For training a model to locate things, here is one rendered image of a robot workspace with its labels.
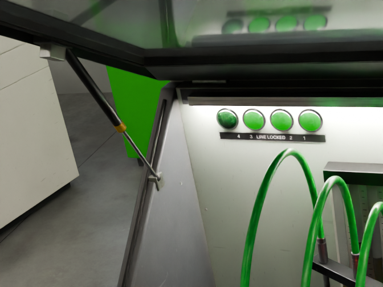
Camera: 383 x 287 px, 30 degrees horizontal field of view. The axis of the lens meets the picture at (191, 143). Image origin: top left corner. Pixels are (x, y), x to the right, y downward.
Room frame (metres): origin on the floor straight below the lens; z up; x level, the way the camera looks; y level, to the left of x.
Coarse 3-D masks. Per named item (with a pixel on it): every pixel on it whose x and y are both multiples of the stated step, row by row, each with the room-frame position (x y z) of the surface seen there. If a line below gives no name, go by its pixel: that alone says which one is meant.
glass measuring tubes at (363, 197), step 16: (352, 176) 1.21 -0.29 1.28; (368, 176) 1.20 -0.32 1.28; (336, 192) 1.24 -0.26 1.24; (352, 192) 1.22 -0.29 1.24; (368, 192) 1.21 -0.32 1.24; (336, 208) 1.24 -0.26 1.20; (368, 208) 1.21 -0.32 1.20; (336, 224) 1.25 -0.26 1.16; (336, 240) 1.27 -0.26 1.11; (368, 272) 1.24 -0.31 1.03
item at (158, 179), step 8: (72, 56) 1.18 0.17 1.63; (72, 64) 1.19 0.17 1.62; (80, 64) 1.19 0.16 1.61; (80, 72) 1.19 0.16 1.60; (88, 80) 1.20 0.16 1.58; (88, 88) 1.21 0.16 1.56; (96, 88) 1.21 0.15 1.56; (96, 96) 1.21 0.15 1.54; (104, 96) 1.23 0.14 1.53; (104, 104) 1.22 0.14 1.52; (104, 112) 1.23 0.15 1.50; (112, 112) 1.23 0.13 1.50; (112, 120) 1.24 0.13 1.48; (120, 120) 1.25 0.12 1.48; (120, 128) 1.25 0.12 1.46; (128, 136) 1.26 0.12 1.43; (136, 152) 1.28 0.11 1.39; (144, 160) 1.29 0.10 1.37; (152, 176) 1.31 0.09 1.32; (160, 176) 1.31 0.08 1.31; (160, 184) 1.31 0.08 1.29
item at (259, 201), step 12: (276, 156) 1.08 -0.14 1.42; (300, 156) 1.15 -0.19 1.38; (276, 168) 1.05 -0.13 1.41; (264, 180) 1.02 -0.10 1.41; (312, 180) 1.19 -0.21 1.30; (264, 192) 1.00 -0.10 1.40; (312, 192) 1.20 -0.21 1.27; (312, 204) 1.21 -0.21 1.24; (252, 216) 0.97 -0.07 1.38; (252, 228) 0.95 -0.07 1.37; (252, 240) 0.94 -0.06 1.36; (324, 240) 1.21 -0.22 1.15; (252, 252) 0.93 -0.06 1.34
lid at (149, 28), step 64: (0, 0) 0.96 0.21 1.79; (64, 0) 0.93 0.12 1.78; (128, 0) 0.91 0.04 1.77; (192, 0) 0.88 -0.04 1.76; (256, 0) 0.86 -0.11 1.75; (320, 0) 0.83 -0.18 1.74; (128, 64) 1.40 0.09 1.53; (192, 64) 1.25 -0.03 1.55; (256, 64) 1.19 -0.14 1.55; (320, 64) 1.15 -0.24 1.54
